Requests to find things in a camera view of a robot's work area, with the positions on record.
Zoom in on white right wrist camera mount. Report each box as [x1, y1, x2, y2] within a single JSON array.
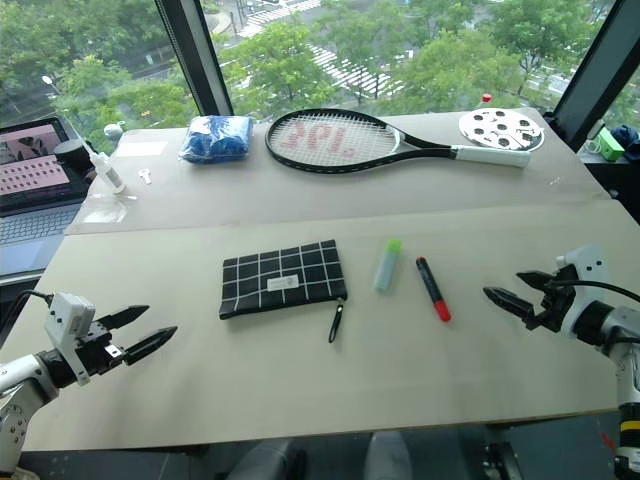
[[554, 243, 610, 337]]

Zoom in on black window frame pillar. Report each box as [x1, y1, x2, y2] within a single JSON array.
[[153, 0, 236, 120], [551, 0, 640, 147]]

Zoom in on white round perforated disc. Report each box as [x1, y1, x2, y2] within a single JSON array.
[[457, 106, 546, 152]]

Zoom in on black grid-patterned pouch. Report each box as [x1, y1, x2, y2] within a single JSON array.
[[218, 239, 349, 345]]

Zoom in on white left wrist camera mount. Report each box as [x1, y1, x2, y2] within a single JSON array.
[[43, 291, 97, 387]]

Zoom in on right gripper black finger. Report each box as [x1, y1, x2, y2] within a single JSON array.
[[482, 286, 540, 327], [516, 269, 556, 291]]

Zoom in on green box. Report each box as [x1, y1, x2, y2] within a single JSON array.
[[596, 126, 626, 162]]

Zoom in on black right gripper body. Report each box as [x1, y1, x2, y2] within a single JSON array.
[[524, 266, 580, 332]]

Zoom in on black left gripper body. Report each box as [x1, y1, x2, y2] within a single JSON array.
[[74, 322, 127, 376]]

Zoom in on black and white tennis racket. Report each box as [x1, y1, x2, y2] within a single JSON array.
[[264, 108, 532, 174]]

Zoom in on dark blue cap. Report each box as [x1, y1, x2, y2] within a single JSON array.
[[612, 124, 640, 162]]

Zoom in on grey laptop computer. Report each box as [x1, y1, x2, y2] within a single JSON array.
[[0, 117, 92, 277]]

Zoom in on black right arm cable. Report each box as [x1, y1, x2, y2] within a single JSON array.
[[549, 278, 640, 307]]

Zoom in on black cylindrical object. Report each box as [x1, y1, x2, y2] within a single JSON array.
[[53, 140, 90, 170]]

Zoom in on black table frame bracket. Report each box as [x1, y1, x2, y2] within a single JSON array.
[[478, 439, 527, 480]]

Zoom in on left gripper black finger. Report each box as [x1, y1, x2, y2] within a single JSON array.
[[102, 304, 150, 331], [122, 325, 179, 367]]

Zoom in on dark rounded shape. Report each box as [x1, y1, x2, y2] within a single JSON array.
[[223, 437, 309, 480]]

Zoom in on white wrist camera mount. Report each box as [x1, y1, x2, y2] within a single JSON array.
[[554, 243, 610, 337], [43, 291, 97, 387]]

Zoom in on clear plastic bag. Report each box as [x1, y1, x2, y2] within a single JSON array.
[[81, 192, 140, 224]]

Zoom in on blue cloth bundle in plastic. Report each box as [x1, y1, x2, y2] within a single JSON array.
[[177, 114, 255, 164]]

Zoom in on pale green highlighter pen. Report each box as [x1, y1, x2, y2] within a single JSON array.
[[372, 237, 404, 294]]

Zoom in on grey rounded shape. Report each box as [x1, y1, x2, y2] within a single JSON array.
[[363, 430, 414, 480]]

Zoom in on black marker with red cap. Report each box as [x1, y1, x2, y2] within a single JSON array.
[[414, 255, 453, 324]]

